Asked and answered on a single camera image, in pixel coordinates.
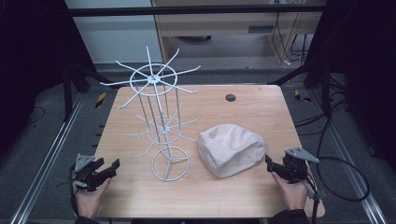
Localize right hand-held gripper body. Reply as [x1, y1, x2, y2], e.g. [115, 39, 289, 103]
[281, 147, 320, 185]

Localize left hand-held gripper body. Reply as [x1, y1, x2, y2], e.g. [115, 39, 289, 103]
[72, 153, 106, 192]

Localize pale pink cloth hat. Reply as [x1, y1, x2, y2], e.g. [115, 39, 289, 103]
[198, 123, 267, 179]

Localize white wire hook rack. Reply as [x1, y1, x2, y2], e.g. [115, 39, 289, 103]
[99, 46, 202, 183]

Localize person's right hand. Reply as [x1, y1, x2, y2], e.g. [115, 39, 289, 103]
[271, 171, 310, 212]

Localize person's left hand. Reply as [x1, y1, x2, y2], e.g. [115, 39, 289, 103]
[72, 176, 112, 219]

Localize yellow black striped tape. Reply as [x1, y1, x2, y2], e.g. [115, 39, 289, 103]
[94, 91, 107, 109]
[293, 89, 313, 104]

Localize black metal stand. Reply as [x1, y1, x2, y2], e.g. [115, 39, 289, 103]
[61, 61, 113, 123]
[266, 61, 332, 118]

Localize white cabinet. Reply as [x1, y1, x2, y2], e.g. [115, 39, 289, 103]
[64, 0, 164, 65]

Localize light wooden desk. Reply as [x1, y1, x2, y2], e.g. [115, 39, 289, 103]
[150, 0, 329, 65]

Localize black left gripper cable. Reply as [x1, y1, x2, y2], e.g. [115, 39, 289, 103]
[68, 163, 80, 217]

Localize long looped black floor cable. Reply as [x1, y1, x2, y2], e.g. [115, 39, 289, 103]
[315, 115, 372, 203]

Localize right gripper cable with plug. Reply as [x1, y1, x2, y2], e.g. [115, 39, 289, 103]
[302, 174, 329, 224]

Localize aluminium floor rail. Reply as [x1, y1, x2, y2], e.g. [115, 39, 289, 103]
[309, 89, 389, 224]
[10, 94, 86, 224]

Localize thin black floor cable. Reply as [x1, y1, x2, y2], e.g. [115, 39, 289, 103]
[25, 105, 47, 126]

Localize bundle of cables under desk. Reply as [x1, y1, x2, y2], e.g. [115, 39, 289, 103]
[270, 12, 312, 67]

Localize black horizontal frame bar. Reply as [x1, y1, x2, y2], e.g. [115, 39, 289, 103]
[67, 3, 327, 18]

